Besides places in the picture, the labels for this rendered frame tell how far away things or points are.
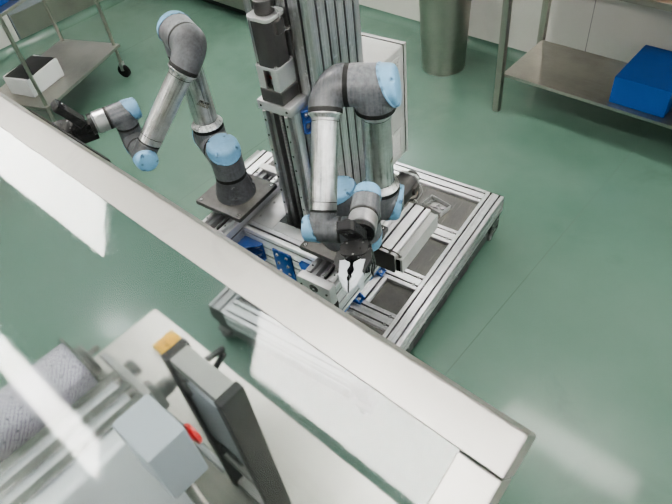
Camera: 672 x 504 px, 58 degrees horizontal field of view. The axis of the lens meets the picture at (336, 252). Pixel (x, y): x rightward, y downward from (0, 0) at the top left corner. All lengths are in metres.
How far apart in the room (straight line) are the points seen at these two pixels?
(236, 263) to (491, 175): 3.16
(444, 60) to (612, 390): 2.52
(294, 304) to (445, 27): 3.87
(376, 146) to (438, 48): 2.63
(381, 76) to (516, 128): 2.39
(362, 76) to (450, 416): 1.33
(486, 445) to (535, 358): 2.40
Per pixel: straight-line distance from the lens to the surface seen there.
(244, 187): 2.26
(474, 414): 0.38
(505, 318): 2.88
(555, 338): 2.85
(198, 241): 0.50
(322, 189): 1.64
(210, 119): 2.25
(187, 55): 1.99
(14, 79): 4.68
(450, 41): 4.30
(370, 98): 1.64
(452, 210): 3.03
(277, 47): 1.85
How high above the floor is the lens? 2.28
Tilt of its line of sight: 46 degrees down
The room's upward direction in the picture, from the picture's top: 9 degrees counter-clockwise
